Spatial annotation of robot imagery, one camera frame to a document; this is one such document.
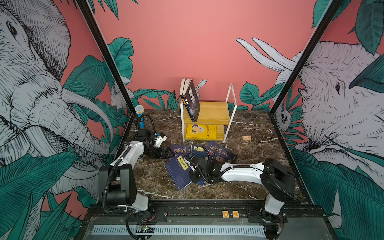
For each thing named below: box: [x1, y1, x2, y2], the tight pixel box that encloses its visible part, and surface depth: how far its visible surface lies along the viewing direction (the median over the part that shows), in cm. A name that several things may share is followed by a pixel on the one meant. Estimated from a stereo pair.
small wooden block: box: [242, 136, 252, 141], surface depth 106 cm
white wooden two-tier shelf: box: [180, 83, 238, 144], surface depth 100 cm
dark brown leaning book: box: [179, 78, 193, 115], surface depth 78 cm
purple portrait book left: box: [171, 144, 193, 156], surface depth 97 cm
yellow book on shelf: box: [186, 124, 217, 139], surface depth 104 cm
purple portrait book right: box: [205, 140, 238, 164], surface depth 97 cm
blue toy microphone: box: [135, 104, 145, 129], surface depth 90 cm
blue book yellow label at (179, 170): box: [165, 155, 193, 191], surface depth 88 cm
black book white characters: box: [179, 78, 201, 123], surface depth 81 cm
